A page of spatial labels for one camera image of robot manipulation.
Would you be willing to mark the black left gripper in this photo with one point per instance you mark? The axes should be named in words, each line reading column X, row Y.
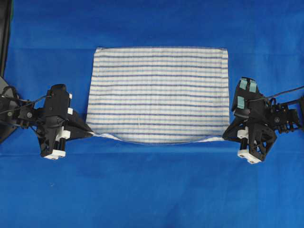
column 56, row 116

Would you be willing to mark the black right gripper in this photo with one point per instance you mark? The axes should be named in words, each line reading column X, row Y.
column 251, row 126

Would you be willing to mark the blue striped white towel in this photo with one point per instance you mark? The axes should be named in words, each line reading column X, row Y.
column 159, row 95

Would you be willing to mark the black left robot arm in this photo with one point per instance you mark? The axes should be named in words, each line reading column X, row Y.
column 29, row 113

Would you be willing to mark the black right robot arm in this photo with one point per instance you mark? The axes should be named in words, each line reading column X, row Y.
column 282, row 118

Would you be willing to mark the blue table cloth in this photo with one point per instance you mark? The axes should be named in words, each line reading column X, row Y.
column 104, row 183

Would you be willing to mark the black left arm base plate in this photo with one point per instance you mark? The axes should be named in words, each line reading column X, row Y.
column 8, row 102

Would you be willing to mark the black frame rail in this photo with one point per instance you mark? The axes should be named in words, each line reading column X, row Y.
column 6, row 13

